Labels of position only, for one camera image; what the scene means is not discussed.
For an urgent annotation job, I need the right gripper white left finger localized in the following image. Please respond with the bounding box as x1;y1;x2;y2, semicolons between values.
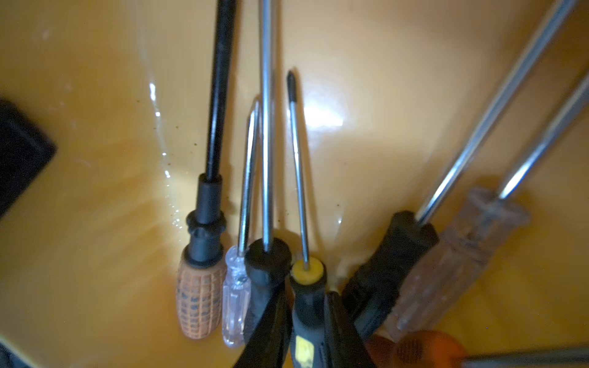
233;289;292;368

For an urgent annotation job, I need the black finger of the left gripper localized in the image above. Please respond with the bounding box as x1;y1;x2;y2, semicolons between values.
1;99;57;215

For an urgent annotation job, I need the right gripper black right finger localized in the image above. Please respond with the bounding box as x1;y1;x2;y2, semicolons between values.
324;291;376;368

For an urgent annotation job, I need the black ribbed handle screwdriver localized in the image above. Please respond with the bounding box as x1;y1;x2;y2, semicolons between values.
341;1;576;339

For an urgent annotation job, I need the black yellow cap screwdriver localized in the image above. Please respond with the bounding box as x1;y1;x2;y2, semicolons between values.
286;70;327;367

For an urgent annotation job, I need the black round handle screwdriver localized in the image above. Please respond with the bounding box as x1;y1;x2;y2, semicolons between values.
244;1;291;342

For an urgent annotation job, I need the yellow storage box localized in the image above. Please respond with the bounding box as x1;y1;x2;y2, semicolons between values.
1;1;588;367

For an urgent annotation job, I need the orange grip black shaft screwdriver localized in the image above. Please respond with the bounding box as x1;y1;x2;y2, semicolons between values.
176;1;237;340

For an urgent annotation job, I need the small clear handle screwdriver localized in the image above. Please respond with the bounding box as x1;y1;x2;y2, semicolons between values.
222;97;260;348

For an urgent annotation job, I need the orange handled small screwdriver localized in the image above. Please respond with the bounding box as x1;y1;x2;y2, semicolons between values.
365;331;588;367

